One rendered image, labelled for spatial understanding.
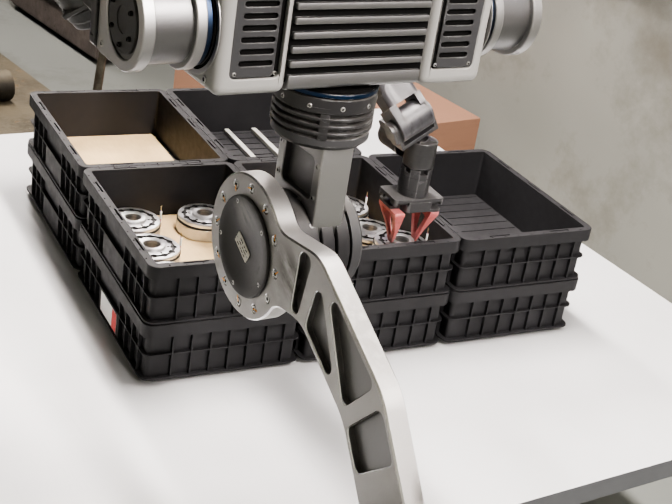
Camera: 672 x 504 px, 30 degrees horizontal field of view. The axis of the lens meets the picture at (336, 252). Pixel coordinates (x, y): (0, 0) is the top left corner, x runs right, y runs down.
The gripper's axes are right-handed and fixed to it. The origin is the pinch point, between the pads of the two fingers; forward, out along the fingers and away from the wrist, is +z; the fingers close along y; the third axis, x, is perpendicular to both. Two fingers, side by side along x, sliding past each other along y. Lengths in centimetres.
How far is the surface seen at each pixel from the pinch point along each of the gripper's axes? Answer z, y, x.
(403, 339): 17.8, 0.1, 7.4
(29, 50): 92, -23, -365
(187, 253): 7.9, 36.7, -13.3
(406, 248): -2.2, 4.3, 8.5
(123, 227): -2, 52, -6
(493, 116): 59, -162, -200
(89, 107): 2, 40, -70
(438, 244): -2.5, -2.3, 8.4
